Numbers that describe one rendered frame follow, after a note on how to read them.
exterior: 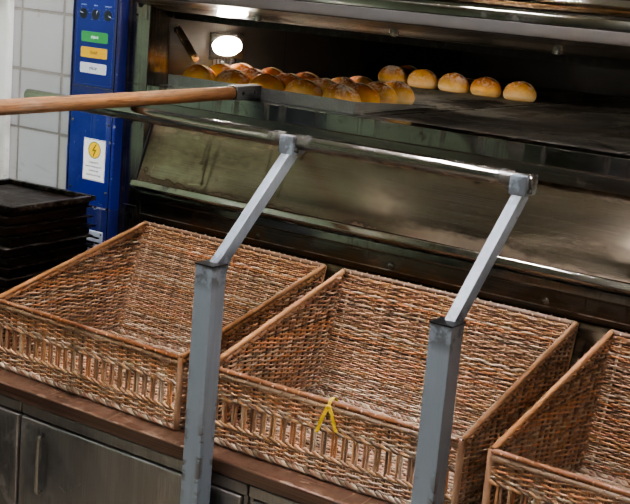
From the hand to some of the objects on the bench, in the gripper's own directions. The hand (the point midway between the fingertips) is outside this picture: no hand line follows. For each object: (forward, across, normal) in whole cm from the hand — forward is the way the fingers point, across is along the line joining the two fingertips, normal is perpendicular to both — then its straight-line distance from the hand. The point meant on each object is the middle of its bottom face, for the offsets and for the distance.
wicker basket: (+51, +60, -104) cm, 131 cm away
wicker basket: (-9, +58, -102) cm, 118 cm away
